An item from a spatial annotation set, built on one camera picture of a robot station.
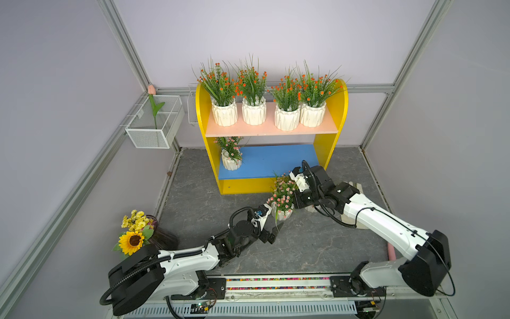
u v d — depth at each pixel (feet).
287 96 2.03
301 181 2.29
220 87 2.07
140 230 2.11
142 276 1.37
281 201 2.28
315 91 2.00
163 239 2.47
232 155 2.65
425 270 1.29
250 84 1.99
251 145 3.34
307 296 2.41
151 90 2.93
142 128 2.77
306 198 2.19
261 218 2.15
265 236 2.27
